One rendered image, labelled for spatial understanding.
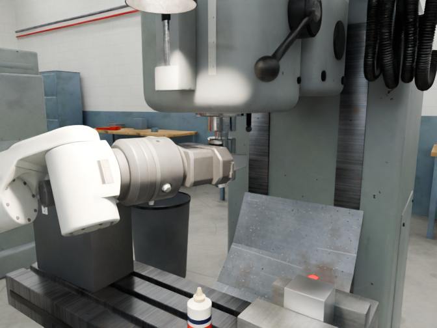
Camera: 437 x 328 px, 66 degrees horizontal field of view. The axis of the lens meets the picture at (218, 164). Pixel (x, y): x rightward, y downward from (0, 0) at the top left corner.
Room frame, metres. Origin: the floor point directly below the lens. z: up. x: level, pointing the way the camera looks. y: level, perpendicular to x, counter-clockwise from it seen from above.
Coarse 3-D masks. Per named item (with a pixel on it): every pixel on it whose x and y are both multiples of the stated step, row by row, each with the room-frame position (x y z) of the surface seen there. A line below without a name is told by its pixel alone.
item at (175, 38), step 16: (160, 16) 0.45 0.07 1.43; (176, 16) 0.44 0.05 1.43; (192, 16) 0.46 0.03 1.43; (160, 32) 0.45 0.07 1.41; (176, 32) 0.44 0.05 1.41; (192, 32) 0.46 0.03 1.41; (160, 48) 0.45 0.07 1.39; (176, 48) 0.44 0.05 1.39; (192, 48) 0.46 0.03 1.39; (160, 64) 0.45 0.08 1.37; (176, 64) 0.44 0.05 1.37; (192, 64) 0.46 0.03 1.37; (160, 80) 0.45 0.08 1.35; (176, 80) 0.44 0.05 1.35; (192, 80) 0.46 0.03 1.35
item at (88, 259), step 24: (48, 216) 0.76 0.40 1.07; (120, 216) 0.75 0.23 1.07; (48, 240) 0.76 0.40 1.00; (72, 240) 0.71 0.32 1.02; (96, 240) 0.69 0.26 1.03; (120, 240) 0.75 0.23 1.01; (48, 264) 0.77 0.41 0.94; (72, 264) 0.72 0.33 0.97; (96, 264) 0.69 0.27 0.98; (120, 264) 0.75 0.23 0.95; (96, 288) 0.69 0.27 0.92
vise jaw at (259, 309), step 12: (252, 312) 0.45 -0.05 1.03; (264, 312) 0.45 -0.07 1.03; (276, 312) 0.45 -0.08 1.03; (288, 312) 0.45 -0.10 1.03; (240, 324) 0.43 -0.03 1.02; (252, 324) 0.42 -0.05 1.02; (264, 324) 0.42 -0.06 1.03; (276, 324) 0.42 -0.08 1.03; (288, 324) 0.42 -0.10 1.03; (300, 324) 0.42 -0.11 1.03; (312, 324) 0.42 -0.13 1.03; (324, 324) 0.42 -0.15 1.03
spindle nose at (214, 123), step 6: (210, 120) 0.54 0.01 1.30; (216, 120) 0.53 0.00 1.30; (222, 120) 0.53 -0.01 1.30; (228, 120) 0.53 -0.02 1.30; (234, 120) 0.54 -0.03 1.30; (210, 126) 0.54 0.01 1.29; (216, 126) 0.53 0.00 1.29; (222, 126) 0.53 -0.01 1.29; (228, 126) 0.53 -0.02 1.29; (234, 126) 0.54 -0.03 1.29
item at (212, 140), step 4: (208, 140) 0.54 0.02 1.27; (212, 140) 0.54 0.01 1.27; (216, 140) 0.53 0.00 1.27; (220, 140) 0.53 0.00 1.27; (224, 140) 0.53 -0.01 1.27; (228, 140) 0.53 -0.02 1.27; (232, 140) 0.54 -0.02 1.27; (212, 144) 0.54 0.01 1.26; (216, 144) 0.53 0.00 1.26; (220, 144) 0.53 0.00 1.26; (224, 144) 0.53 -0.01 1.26; (228, 144) 0.53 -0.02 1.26
